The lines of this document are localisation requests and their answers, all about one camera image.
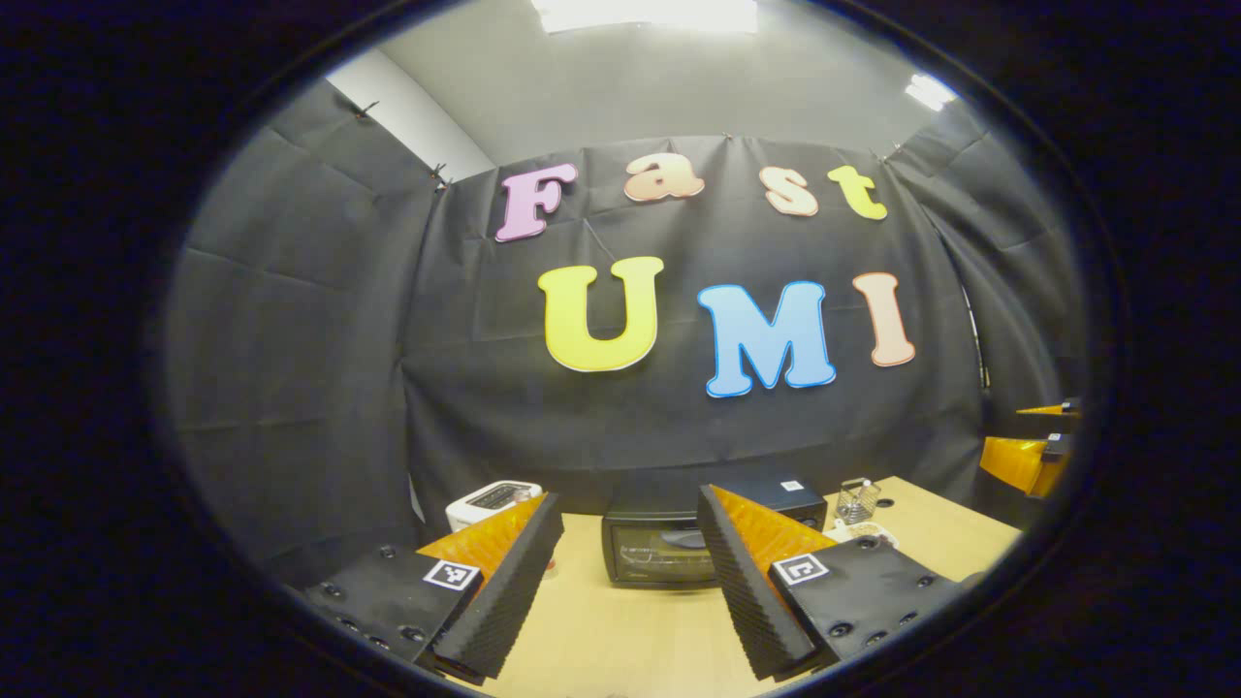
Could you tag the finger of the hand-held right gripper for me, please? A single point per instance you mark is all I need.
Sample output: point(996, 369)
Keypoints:
point(1018, 463)
point(1052, 409)

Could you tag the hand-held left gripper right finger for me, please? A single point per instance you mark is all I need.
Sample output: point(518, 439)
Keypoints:
point(742, 591)

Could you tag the white toaster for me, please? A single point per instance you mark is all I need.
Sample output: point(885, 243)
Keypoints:
point(485, 499)

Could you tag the small ceiling light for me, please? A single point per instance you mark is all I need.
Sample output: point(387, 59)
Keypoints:
point(931, 92)

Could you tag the large ceiling light panel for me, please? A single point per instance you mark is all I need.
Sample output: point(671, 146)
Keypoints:
point(645, 15)

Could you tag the white divided dish with beans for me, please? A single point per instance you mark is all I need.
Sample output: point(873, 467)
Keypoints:
point(868, 531)

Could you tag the black electric oven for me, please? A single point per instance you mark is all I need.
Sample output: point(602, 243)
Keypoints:
point(659, 557)

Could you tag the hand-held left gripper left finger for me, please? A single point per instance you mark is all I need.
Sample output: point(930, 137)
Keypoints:
point(514, 591)

